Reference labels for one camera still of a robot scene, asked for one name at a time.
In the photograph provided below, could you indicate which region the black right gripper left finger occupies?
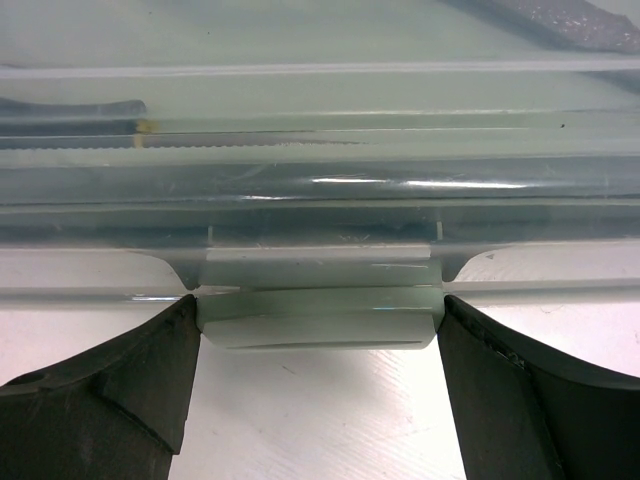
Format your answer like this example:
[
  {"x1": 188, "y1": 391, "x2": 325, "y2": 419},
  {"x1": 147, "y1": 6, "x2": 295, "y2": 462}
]
[{"x1": 1, "y1": 295, "x2": 201, "y2": 479}]

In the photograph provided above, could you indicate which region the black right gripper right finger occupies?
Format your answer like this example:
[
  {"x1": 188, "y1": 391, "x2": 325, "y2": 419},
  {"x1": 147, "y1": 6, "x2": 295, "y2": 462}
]
[{"x1": 437, "y1": 295, "x2": 639, "y2": 479}]

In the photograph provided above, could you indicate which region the green toolbox with clear lid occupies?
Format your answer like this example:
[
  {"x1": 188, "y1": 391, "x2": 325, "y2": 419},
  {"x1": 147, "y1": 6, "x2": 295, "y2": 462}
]
[{"x1": 1, "y1": 1, "x2": 639, "y2": 350}]

